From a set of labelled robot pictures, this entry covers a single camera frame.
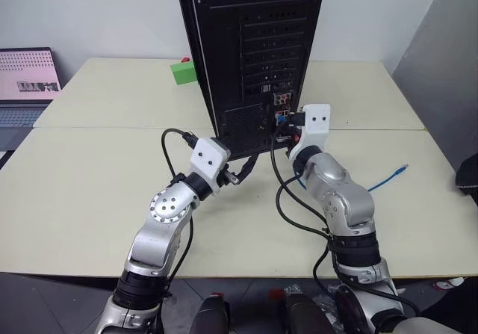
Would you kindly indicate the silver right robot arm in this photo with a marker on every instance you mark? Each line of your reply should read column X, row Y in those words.
column 336, row 199

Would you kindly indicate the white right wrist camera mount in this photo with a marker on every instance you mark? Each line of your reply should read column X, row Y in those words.
column 315, row 123

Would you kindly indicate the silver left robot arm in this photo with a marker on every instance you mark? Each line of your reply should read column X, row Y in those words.
column 164, row 214

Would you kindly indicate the dark rounded shape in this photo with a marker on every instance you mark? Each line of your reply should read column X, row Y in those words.
column 211, row 315
column 308, row 315

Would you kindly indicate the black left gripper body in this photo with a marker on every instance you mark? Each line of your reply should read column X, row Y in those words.
column 228, row 177

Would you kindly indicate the black bag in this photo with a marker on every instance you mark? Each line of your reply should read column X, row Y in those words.
column 467, row 177

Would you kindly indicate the red and white floor litter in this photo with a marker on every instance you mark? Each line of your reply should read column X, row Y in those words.
column 448, row 284

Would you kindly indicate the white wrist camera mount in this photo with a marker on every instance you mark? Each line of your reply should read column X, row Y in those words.
column 315, row 123
column 209, row 158

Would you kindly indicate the green block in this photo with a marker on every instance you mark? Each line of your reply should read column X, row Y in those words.
column 183, row 74

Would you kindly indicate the black computer tower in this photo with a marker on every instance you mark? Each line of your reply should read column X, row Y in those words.
column 261, row 50

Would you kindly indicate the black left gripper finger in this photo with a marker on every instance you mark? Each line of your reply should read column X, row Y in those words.
column 242, row 159
column 248, row 169

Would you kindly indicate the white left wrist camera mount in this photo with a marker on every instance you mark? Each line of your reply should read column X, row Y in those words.
column 209, row 158

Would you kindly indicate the open laptop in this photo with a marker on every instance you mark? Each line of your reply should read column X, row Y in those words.
column 26, row 80

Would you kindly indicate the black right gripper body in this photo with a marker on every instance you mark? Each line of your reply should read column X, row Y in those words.
column 295, row 130

